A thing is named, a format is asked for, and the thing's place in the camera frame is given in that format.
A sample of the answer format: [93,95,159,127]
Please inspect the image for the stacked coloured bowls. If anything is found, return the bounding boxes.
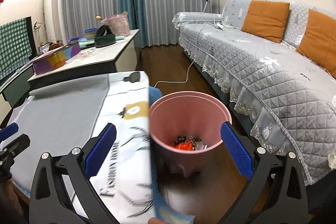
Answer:
[84,27,98,40]

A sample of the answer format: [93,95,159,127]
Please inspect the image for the dark green basket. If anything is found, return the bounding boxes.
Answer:
[94,24,116,48]

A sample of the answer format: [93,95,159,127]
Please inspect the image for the orange cushion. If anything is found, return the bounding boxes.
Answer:
[241,0,290,43]
[296,9,336,77]

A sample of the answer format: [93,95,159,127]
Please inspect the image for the white air conditioner tower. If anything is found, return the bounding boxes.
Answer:
[44,0,66,44]

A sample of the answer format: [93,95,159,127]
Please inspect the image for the pink plastic trash bin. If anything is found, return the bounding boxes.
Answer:
[149,91,232,178]

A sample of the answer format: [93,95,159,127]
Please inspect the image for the black snack wrapper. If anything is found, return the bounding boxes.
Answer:
[176,135,186,144]

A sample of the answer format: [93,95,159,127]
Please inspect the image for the green checkered cloth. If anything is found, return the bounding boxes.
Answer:
[0,17,33,80]

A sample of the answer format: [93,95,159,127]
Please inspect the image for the grey quilted sofa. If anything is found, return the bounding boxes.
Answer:
[173,0,335,185]

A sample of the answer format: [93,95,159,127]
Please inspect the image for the orange cushion far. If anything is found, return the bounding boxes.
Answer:
[296,9,336,77]

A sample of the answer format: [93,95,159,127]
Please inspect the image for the colourful gift box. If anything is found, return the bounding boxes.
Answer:
[32,43,81,75]

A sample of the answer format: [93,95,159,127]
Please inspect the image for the white printed tablecloth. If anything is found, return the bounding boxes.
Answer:
[75,72,155,223]

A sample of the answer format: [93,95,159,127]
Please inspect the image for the white side table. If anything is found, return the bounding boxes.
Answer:
[28,30,141,89]

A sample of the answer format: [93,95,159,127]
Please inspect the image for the grey table mat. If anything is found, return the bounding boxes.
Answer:
[1,75,109,192]

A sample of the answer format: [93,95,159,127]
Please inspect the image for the orange cushion near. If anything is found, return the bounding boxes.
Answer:
[241,0,290,43]

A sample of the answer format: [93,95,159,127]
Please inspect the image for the white power cable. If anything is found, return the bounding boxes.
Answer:
[153,2,224,89]

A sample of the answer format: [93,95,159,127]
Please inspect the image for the pink lace basket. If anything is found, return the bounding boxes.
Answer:
[102,11,130,37]

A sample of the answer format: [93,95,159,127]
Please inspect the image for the dark floral cloth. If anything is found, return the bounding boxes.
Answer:
[190,136,202,148]

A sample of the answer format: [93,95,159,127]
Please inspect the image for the clear plastic straws packet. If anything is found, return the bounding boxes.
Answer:
[195,142,208,151]

